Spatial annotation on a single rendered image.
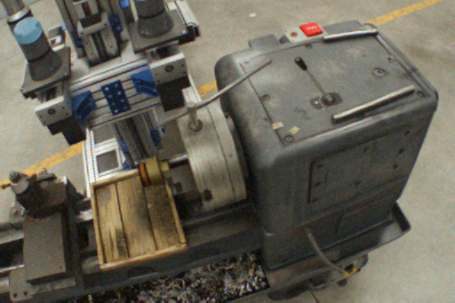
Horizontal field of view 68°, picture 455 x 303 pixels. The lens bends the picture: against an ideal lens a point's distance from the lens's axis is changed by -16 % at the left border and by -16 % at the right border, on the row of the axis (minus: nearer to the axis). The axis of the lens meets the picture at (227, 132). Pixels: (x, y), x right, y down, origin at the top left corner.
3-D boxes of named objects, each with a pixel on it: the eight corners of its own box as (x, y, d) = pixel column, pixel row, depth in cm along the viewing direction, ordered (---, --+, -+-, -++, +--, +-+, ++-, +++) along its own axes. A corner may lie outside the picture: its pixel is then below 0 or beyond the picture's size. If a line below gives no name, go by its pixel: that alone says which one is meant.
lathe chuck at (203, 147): (210, 140, 141) (196, 79, 115) (238, 219, 123) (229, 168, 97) (185, 148, 140) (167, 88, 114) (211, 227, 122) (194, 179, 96)
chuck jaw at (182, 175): (199, 158, 114) (209, 187, 105) (203, 171, 117) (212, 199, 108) (163, 170, 113) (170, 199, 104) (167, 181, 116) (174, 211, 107)
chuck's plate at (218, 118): (219, 138, 141) (208, 75, 116) (249, 215, 123) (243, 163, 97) (210, 140, 141) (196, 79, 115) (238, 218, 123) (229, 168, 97)
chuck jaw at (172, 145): (195, 147, 120) (183, 108, 118) (196, 149, 115) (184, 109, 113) (160, 157, 119) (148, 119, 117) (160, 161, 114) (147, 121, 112)
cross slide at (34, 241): (63, 176, 140) (59, 169, 136) (71, 277, 111) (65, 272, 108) (28, 187, 138) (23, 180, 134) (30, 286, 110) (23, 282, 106)
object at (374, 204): (339, 198, 224) (358, 90, 159) (372, 265, 192) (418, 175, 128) (243, 234, 217) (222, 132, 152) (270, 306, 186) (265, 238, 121)
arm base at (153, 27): (136, 25, 158) (130, 6, 151) (170, 14, 160) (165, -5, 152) (140, 43, 148) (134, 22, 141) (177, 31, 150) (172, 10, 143)
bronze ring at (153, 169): (163, 146, 117) (134, 155, 116) (169, 170, 111) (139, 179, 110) (170, 164, 124) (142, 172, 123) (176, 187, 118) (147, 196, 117)
